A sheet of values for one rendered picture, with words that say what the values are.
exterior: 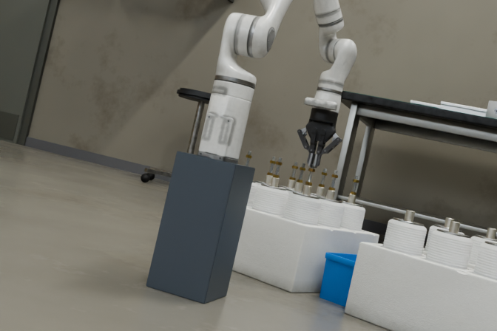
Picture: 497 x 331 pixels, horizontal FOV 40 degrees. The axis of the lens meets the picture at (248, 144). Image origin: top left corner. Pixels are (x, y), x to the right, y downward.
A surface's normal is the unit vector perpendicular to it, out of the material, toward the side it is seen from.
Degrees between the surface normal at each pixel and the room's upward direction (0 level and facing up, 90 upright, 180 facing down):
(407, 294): 90
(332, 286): 92
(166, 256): 90
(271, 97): 90
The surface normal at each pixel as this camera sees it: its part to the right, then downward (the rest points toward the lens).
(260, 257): -0.64, -0.16
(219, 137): -0.30, -0.09
